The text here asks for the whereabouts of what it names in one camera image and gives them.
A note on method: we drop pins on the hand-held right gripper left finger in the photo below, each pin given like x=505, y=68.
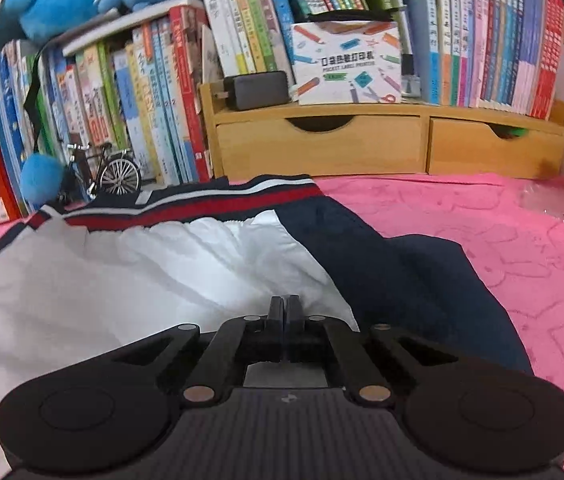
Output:
x=276, y=320

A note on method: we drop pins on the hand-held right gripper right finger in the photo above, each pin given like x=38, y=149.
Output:
x=294, y=320

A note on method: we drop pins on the navy and white jacket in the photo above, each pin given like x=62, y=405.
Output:
x=136, y=270

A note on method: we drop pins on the wooden drawer organizer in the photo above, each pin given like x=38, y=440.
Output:
x=337, y=150

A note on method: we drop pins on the pink blanket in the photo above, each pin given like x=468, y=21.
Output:
x=462, y=220

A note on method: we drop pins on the miniature bicycle model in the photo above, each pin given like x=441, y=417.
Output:
x=119, y=176

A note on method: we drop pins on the black power adapter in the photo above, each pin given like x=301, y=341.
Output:
x=257, y=90

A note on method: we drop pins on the row of books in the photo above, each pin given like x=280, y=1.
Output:
x=161, y=110

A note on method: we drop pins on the white printed cardboard box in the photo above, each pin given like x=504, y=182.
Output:
x=347, y=60

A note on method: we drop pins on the blue pompom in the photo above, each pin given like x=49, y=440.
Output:
x=41, y=177

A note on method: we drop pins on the clear plastic wrap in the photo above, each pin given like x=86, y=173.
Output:
x=547, y=200

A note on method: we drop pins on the small green item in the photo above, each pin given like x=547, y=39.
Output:
x=512, y=133

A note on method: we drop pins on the blue plush toy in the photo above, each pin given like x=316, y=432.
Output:
x=61, y=5

